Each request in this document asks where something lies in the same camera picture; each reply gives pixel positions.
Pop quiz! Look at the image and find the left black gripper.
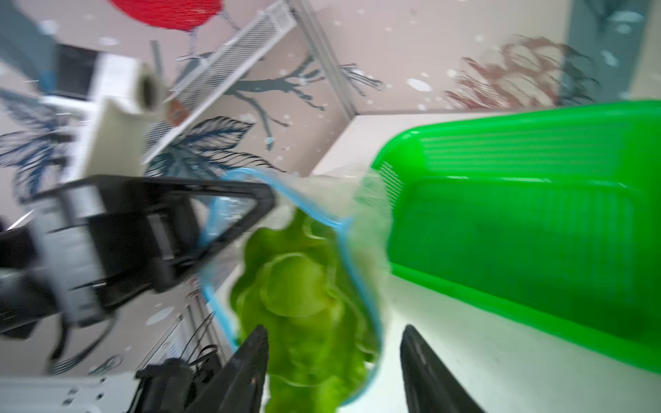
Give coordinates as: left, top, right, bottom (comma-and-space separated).
29, 176, 275, 327

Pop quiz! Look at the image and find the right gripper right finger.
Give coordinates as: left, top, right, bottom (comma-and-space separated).
399, 325, 485, 413

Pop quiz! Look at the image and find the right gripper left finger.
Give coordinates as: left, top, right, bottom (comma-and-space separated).
185, 325, 270, 413

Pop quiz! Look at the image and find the chinese cabbage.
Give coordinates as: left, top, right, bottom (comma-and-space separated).
230, 210, 380, 412

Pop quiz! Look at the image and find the clear zipper bag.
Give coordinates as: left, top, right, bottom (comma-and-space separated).
199, 168, 392, 412

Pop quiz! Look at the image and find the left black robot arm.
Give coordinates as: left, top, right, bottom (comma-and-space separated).
1, 176, 275, 338

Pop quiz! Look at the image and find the orange spice jar black lid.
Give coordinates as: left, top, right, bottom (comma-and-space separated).
165, 96, 190, 127

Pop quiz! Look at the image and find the green plastic basket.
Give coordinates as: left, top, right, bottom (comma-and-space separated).
372, 101, 660, 373

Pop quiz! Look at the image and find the clear acrylic wall shelf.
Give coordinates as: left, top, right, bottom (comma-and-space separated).
141, 1, 296, 165

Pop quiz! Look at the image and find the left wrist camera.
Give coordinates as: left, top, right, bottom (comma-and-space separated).
40, 44, 166, 183

